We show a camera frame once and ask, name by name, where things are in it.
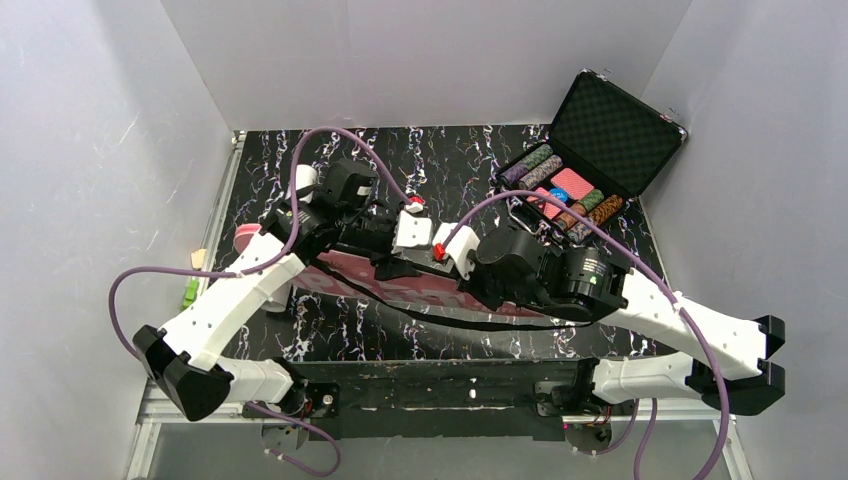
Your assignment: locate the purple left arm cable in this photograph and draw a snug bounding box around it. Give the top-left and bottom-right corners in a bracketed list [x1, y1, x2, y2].
[108, 127, 425, 478]

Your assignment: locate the black poker chip case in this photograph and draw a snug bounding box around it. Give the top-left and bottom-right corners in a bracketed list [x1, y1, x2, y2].
[494, 69, 688, 245]

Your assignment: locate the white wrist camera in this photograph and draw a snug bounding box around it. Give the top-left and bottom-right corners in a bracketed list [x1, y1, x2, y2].
[392, 210, 433, 254]
[432, 223, 480, 280]

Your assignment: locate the pink racket bag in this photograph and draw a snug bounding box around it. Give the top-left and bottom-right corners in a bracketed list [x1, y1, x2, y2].
[233, 223, 598, 333]

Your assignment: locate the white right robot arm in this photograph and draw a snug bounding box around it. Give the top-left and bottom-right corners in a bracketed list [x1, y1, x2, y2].
[445, 226, 786, 416]

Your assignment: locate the pink playing card deck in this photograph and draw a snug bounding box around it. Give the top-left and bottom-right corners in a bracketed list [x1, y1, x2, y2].
[551, 168, 594, 200]

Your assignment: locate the green clip on wall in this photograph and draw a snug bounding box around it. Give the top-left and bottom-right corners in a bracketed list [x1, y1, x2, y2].
[181, 277, 199, 311]

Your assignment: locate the white shuttlecock tube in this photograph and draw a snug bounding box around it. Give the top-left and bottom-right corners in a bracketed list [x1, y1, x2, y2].
[261, 164, 318, 314]

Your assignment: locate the tan wooden block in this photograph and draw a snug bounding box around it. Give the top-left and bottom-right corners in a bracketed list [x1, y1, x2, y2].
[190, 248, 207, 270]

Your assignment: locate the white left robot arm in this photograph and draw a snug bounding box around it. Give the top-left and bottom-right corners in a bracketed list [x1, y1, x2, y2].
[132, 160, 377, 421]

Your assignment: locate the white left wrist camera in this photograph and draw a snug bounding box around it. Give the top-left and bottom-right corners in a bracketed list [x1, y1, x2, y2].
[392, 210, 433, 254]

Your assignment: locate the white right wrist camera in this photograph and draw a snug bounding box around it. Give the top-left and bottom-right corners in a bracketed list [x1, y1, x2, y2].
[432, 223, 480, 280]

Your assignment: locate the blue dealer chip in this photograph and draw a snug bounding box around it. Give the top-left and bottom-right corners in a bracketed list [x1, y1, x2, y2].
[549, 188, 570, 203]

